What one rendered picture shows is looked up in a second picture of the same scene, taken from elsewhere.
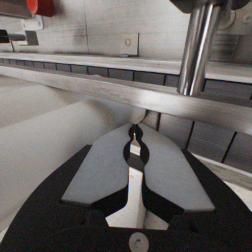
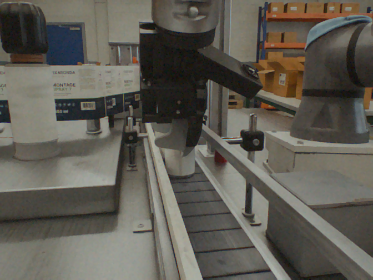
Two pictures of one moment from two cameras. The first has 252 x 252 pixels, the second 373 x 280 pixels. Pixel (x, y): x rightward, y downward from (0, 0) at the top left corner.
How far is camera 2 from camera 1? 0.44 m
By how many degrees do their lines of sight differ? 57
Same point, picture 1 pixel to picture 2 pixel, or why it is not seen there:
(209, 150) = not seen: hidden behind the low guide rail
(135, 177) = (105, 181)
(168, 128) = (174, 186)
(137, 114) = (184, 163)
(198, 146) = not seen: hidden behind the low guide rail
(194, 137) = (176, 193)
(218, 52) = not seen: hidden behind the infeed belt
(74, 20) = (217, 170)
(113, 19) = (226, 183)
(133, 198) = (66, 183)
